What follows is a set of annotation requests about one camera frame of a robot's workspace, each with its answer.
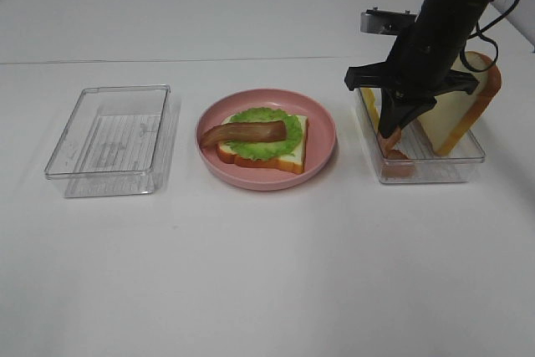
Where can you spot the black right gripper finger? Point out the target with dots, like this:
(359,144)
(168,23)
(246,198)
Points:
(392,114)
(410,110)

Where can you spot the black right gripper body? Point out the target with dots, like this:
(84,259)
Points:
(418,66)

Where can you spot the yellow cheese slice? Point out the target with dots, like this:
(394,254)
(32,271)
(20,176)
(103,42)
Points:
(368,97)

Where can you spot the bacon strip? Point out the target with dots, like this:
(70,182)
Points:
(244,131)
(396,164)

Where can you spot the bread slice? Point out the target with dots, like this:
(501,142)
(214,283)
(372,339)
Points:
(456,112)
(293,164)

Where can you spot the green lettuce leaf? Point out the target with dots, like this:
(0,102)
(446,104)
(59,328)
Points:
(264,151)

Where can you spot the right clear plastic tray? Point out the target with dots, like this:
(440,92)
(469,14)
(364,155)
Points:
(456,167)

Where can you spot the clear plastic tray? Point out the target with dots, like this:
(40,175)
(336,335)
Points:
(117,141)
(456,167)

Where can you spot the pink round plate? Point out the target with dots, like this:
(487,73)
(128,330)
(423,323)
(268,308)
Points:
(320,146)

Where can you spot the left clear plastic tray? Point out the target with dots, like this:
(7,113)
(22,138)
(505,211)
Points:
(117,141)

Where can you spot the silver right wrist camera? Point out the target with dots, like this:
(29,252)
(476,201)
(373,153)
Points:
(383,22)

